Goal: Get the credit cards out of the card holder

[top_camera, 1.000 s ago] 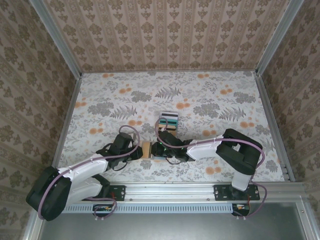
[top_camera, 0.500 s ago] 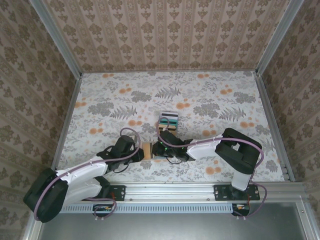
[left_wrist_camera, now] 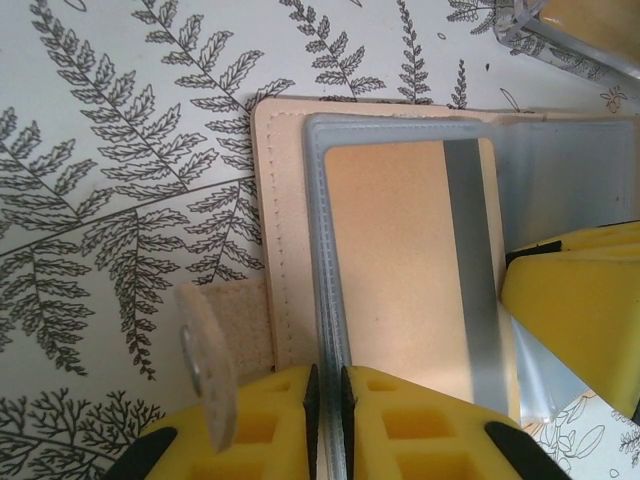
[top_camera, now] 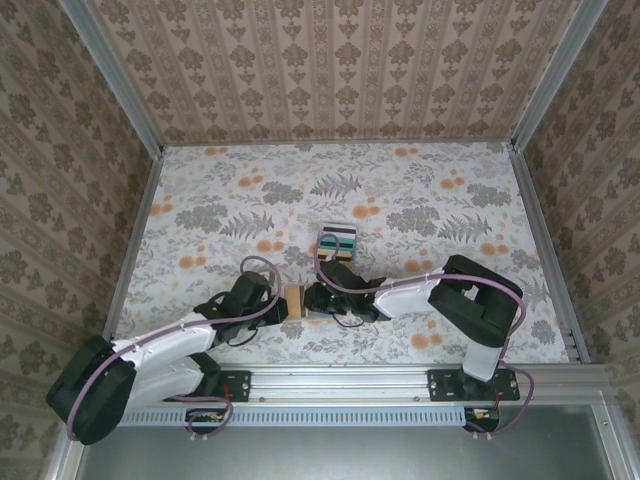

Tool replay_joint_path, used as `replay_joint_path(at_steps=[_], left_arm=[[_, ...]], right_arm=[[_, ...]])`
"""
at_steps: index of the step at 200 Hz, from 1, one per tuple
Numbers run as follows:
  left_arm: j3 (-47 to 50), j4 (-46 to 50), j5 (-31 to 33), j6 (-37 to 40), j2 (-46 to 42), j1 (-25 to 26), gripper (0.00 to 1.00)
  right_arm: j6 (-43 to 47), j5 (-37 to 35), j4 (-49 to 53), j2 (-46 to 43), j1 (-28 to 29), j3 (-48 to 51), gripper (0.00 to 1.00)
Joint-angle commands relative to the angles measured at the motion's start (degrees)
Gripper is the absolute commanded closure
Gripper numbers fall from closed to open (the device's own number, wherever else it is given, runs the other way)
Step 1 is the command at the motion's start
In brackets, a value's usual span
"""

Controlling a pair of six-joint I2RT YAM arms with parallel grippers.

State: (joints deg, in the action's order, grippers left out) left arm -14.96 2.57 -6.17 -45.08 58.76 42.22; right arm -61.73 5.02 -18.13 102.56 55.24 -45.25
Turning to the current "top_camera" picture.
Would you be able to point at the beige card holder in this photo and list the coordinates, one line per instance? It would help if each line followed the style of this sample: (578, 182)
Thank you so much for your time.
(296, 302)

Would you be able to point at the teal card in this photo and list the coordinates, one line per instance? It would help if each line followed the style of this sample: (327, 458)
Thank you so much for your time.
(345, 242)

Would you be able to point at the white card black stripe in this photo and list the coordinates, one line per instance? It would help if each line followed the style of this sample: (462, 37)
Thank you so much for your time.
(340, 229)

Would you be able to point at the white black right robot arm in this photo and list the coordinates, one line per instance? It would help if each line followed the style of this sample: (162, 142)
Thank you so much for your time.
(405, 300)

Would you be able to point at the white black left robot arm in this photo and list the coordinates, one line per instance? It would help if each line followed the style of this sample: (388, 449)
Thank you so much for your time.
(160, 340)

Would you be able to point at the tan wooden card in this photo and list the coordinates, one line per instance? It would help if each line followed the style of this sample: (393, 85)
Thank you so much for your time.
(345, 256)

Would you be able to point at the black left controller box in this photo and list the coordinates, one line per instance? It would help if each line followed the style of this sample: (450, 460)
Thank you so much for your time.
(205, 420)

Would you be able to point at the black controller box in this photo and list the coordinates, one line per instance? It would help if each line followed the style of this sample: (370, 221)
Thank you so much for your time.
(482, 419)
(205, 420)

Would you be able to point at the grey metal sheet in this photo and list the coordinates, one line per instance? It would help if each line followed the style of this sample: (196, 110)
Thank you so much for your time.
(350, 455)

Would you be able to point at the black right controller box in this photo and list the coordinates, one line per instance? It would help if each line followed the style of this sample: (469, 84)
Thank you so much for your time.
(482, 419)

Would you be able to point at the black left mount plate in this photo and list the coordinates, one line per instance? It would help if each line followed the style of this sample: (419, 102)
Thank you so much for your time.
(240, 385)

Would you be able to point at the black mount plate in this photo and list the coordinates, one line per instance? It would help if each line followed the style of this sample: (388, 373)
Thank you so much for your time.
(240, 385)
(442, 385)

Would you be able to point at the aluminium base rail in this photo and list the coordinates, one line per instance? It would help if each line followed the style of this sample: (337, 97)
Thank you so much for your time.
(340, 385)

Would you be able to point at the aluminium left side rail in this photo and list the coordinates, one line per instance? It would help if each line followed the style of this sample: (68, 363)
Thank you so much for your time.
(132, 250)

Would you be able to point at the black right mount plate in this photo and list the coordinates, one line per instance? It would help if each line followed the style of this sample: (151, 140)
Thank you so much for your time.
(442, 385)

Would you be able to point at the aluminium right side rail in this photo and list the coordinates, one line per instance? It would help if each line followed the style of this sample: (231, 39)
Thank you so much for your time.
(545, 225)

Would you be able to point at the aluminium left frame post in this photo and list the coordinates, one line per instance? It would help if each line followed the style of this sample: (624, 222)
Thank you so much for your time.
(115, 80)

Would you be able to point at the aluminium frame post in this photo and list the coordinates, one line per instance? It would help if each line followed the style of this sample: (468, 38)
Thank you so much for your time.
(115, 80)
(555, 75)

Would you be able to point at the aluminium right frame post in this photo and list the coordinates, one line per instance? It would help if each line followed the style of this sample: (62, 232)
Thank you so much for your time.
(555, 75)

